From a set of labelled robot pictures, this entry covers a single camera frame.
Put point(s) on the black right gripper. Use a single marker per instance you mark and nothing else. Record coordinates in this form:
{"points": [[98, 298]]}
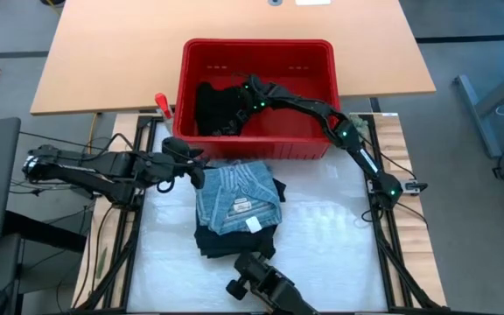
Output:
{"points": [[256, 94]]}

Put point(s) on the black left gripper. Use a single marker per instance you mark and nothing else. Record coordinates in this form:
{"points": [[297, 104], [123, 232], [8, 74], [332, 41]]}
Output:
{"points": [[169, 166]]}

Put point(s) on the black garment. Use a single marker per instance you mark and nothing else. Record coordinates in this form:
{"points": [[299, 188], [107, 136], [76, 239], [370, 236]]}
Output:
{"points": [[217, 109]]}

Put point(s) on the blue striped garment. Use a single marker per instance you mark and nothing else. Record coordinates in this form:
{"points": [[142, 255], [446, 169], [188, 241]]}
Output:
{"points": [[234, 197]]}

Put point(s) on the dark blue denim jeans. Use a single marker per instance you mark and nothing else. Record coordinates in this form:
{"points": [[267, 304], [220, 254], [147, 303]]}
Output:
{"points": [[234, 245]]}

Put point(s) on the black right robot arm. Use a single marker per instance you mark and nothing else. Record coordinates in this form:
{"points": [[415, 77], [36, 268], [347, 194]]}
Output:
{"points": [[357, 144]]}

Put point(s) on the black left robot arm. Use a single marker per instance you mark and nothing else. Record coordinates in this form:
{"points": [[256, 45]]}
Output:
{"points": [[94, 170]]}

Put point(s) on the red plastic bin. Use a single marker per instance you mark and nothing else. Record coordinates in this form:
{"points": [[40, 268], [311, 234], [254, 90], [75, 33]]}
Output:
{"points": [[304, 61]]}

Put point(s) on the grey desk grommet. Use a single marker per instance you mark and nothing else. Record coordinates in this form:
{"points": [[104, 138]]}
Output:
{"points": [[275, 2]]}

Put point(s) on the white desk label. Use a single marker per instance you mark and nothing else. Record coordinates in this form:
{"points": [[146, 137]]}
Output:
{"points": [[312, 2]]}

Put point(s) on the green pen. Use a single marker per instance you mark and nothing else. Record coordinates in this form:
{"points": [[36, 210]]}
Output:
{"points": [[101, 262]]}

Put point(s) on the light brown wooden desk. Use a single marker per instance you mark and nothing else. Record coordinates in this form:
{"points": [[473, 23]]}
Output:
{"points": [[116, 52]]}

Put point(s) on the grey metal table leg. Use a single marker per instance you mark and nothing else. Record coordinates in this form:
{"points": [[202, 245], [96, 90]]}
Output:
{"points": [[475, 105]]}

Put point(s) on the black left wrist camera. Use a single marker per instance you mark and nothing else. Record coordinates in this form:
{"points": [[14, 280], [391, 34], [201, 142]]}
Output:
{"points": [[175, 145]]}

